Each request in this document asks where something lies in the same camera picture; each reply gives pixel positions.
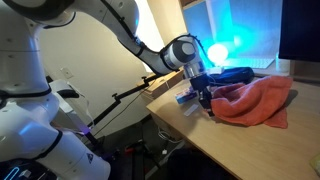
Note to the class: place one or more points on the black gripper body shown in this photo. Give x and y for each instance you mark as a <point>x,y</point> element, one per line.
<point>200,85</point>

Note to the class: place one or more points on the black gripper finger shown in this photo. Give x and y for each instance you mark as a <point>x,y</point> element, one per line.
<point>208,108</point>
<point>201,101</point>

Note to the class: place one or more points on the orange towel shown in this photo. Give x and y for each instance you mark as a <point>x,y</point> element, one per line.
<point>259,102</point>

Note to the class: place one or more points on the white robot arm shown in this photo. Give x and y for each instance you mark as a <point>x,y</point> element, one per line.
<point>27,103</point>

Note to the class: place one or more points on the white paper strip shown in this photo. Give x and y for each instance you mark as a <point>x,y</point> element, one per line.
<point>190,110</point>

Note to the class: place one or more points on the small blue card box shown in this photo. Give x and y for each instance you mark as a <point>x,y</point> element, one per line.
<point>185,95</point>

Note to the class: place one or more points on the glowing white lamp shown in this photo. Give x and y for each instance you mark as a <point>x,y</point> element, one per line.
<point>217,53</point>

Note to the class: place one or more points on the dark blue pouch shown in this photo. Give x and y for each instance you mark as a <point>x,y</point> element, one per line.
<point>235,75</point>

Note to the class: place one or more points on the orange cardboard box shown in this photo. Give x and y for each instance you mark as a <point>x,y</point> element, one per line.
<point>162,84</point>

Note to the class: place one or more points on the dark monitor screen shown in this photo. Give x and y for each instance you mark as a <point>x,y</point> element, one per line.
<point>300,30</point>

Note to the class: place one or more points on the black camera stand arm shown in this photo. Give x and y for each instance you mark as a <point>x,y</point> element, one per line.
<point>146,82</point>

